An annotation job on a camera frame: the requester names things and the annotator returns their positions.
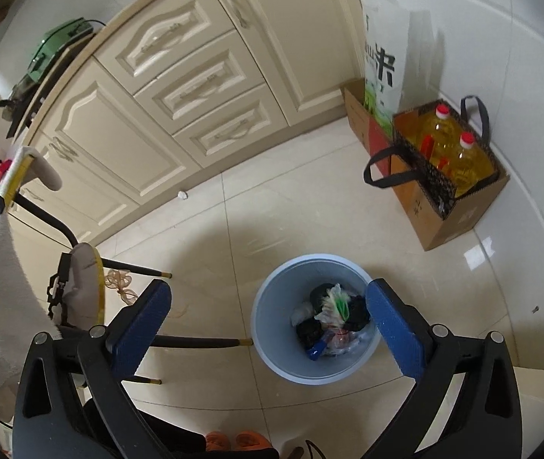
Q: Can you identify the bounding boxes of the black gas stove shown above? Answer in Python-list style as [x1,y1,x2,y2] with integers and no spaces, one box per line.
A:
[6,29,100,139]

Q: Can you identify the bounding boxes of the blue trash bin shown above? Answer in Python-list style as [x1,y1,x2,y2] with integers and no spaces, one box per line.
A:
[251,256,382,384]

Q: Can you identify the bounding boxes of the pink clear plastic bag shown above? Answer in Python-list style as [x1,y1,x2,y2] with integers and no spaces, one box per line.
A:
[327,327,356,350]

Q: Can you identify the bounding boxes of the green electric pot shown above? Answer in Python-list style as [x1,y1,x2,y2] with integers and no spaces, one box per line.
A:
[27,18,105,82]

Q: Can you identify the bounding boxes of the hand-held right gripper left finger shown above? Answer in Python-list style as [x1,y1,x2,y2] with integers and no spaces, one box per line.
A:
[11,278,173,459]

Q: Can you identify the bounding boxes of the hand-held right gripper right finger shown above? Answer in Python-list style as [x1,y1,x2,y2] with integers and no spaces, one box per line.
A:
[365,277,524,459]

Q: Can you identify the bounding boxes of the large yellow oil bottle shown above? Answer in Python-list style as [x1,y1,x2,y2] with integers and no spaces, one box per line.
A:
[418,104,459,163]
[446,132,497,192]

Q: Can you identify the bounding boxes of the large taped black garbage bag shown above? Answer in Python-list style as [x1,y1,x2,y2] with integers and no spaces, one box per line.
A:
[310,283,373,332]

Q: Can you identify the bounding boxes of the blue orange snack wrapper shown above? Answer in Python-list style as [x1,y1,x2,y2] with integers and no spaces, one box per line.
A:
[306,337,330,360]

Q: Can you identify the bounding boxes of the white green rice sack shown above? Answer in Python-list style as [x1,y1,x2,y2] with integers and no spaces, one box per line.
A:
[363,0,409,135]

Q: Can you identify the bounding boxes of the metal frying pan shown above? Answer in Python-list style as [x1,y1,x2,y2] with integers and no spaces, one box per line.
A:
[0,74,33,122]

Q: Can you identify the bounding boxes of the black metal frame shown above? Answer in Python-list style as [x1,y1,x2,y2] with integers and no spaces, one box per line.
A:
[47,252,74,326]

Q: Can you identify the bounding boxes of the cream chair with black legs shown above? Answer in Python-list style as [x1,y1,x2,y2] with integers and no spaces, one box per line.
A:
[1,146,254,386]

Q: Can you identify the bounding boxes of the small black garbage bag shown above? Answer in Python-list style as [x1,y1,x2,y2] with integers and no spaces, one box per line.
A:
[296,318,325,349]

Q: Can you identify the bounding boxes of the cream kitchen cabinet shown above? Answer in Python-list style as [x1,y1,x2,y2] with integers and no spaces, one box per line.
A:
[11,0,368,249]

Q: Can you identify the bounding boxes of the clear bag with green print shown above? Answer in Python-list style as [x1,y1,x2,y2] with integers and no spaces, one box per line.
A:
[314,284,351,330]

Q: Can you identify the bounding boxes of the plain brown cardboard box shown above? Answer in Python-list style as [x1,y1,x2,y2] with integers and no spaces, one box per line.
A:
[341,79,394,154]

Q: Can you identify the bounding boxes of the translucent ribbon bow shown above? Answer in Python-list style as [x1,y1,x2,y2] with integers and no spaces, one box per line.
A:
[104,269,141,304]

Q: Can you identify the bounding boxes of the orange slipper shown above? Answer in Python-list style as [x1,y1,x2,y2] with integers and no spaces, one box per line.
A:
[205,431,234,452]
[236,431,268,450]

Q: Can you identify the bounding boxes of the cardboard box with black handles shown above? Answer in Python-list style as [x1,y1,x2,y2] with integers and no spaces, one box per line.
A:
[365,96,511,252]

